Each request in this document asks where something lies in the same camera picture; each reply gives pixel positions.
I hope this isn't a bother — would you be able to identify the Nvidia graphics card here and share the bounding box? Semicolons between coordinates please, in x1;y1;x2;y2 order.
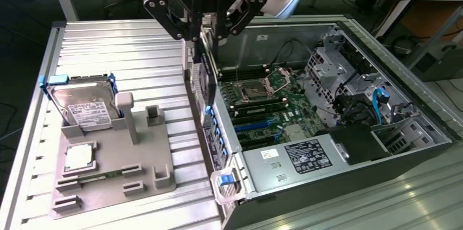
191;12;222;106

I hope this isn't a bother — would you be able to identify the open socket cover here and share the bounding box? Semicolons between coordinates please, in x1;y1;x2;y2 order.
263;68;294;90

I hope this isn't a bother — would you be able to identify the CPU socket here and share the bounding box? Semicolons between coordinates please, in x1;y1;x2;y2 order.
240;79;271;100

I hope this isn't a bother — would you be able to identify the silver disk bay cage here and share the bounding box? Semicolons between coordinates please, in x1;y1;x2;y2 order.
306;47;350;106

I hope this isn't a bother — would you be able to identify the green motherboard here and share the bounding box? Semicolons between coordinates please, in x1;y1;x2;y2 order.
216;64;327;152

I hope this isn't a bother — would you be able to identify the hard disk with blue carrier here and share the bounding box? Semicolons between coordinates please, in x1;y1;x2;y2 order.
39;72;120;133

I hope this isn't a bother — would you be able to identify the blue expansion slot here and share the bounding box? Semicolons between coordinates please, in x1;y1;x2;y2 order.
234;120;274;133

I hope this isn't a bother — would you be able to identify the silver chipset heatsink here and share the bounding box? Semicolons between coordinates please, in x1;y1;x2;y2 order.
284;125;309;140

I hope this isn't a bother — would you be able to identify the dark grey cabinet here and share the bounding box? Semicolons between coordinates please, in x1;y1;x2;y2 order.
413;42;463;82

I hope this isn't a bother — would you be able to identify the grey parts rack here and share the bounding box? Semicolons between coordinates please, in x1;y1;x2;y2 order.
48;92;178;214

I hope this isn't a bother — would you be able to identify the black air shroud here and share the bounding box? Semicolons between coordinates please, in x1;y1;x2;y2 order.
331;125;394;165

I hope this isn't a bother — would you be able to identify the silver CPU chip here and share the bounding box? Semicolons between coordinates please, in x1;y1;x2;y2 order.
64;145;96;173

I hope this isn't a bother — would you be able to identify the silver power supply unit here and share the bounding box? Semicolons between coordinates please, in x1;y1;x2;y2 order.
242;135;350;193

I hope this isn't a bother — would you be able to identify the green RAM stick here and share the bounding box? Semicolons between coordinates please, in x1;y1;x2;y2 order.
78;170;126;183

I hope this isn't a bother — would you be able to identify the black open PC case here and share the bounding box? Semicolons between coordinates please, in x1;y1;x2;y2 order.
183;20;461;230

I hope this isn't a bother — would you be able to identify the black wire inside case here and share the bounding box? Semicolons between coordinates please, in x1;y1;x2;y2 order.
274;39;313;65

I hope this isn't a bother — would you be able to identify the blue SATA wire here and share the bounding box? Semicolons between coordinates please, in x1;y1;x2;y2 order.
371;87;389;126

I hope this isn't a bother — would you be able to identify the clear plastic case handle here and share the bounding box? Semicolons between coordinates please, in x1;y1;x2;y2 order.
210;168;243;205

